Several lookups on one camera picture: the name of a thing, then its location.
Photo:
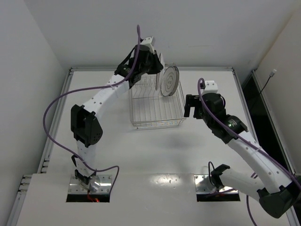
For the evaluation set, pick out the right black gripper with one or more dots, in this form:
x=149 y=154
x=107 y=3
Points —
x=193 y=101

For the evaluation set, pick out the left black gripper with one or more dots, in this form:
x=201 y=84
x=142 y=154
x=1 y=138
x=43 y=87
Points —
x=154 y=63

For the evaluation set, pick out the orange patterned plate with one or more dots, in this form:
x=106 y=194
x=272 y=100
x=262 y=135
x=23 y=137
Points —
x=159 y=79

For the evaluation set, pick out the white plate black rim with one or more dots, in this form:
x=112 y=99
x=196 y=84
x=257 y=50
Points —
x=170 y=81

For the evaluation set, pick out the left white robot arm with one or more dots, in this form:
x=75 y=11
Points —
x=85 y=119

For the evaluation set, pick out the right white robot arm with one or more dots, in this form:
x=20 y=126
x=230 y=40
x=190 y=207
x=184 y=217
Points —
x=275 y=188

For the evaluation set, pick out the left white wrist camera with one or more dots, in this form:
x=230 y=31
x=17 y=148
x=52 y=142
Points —
x=148 y=42

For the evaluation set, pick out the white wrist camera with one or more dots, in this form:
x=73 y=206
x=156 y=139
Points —
x=148 y=42
x=210 y=87

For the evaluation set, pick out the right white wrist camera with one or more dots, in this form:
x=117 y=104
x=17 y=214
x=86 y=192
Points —
x=210 y=87

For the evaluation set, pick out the metal wire dish rack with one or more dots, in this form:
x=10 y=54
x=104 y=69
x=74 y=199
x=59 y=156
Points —
x=149 y=109

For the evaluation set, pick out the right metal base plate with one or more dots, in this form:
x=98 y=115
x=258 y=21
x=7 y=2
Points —
x=203 y=186

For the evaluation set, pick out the metal base plate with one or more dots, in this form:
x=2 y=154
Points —
x=203 y=186
x=100 y=184

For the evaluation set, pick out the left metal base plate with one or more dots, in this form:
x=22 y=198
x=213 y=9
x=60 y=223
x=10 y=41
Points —
x=100 y=184

